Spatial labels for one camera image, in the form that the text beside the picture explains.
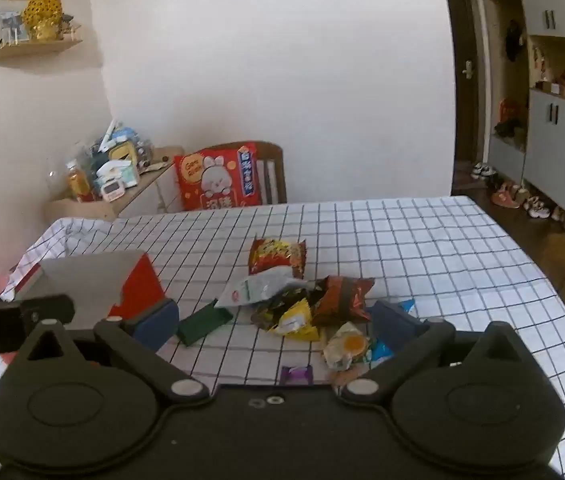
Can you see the dark wooden door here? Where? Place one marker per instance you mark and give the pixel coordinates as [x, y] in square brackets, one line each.
[465, 35]

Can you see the egg print snack packet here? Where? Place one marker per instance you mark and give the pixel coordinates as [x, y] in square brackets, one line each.
[347, 347]

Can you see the blue white carton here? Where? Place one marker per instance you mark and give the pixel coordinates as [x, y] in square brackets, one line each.
[126, 135]

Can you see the wooden wall shelf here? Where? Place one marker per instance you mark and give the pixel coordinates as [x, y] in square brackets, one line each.
[32, 51]

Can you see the white snack packet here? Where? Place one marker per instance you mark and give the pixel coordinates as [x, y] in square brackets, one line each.
[255, 287]

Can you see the row of shoes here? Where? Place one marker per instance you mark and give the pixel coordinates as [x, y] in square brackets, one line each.
[507, 197]

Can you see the red cardboard box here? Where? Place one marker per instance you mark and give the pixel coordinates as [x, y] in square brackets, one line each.
[87, 280]

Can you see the small glass jar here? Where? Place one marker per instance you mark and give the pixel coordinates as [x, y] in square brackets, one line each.
[145, 151]

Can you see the tissue pack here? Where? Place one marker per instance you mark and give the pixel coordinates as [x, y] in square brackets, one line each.
[117, 175]

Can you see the golden flower ornament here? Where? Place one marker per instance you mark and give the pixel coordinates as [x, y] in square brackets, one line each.
[42, 15]

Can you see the wooden side cabinet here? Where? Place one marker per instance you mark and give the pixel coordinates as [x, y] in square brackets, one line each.
[137, 200]

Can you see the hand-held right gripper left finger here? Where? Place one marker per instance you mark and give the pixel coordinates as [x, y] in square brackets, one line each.
[155, 324]

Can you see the standing photo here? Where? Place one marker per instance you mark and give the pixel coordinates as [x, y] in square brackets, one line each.
[12, 25]

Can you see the red rabbit print cushion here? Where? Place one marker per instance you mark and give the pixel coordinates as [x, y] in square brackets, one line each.
[212, 180]

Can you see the blue snack packet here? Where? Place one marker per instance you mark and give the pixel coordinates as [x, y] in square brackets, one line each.
[381, 351]

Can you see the pink digital timer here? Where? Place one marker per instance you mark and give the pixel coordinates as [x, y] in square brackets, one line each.
[111, 192]

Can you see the yellow snack packet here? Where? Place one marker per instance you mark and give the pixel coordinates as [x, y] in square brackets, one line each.
[295, 321]

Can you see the dark hanging bag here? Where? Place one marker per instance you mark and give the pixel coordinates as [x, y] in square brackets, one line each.
[515, 40]

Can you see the dark green yellow box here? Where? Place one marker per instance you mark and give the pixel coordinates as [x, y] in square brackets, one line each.
[123, 152]

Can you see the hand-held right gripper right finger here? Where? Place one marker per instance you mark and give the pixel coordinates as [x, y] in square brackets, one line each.
[396, 325]

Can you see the orange drink bottle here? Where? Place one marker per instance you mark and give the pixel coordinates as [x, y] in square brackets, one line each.
[78, 185]

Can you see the grey white wall cabinet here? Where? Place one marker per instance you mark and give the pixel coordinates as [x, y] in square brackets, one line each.
[562, 125]

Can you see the wooden chair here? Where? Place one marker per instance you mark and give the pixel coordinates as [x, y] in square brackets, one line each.
[275, 170]

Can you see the purple snack packet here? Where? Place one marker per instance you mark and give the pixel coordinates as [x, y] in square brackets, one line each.
[296, 375]

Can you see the green snack packet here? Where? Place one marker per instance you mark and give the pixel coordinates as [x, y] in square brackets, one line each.
[202, 324]

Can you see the red yellow snack bag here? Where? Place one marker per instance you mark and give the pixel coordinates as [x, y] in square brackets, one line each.
[277, 255]

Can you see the white tube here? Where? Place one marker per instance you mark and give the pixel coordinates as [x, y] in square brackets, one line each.
[107, 134]

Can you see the small dark figurine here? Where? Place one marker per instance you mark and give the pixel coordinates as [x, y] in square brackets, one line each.
[67, 21]

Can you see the red ornament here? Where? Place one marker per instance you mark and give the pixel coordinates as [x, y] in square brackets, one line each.
[508, 115]

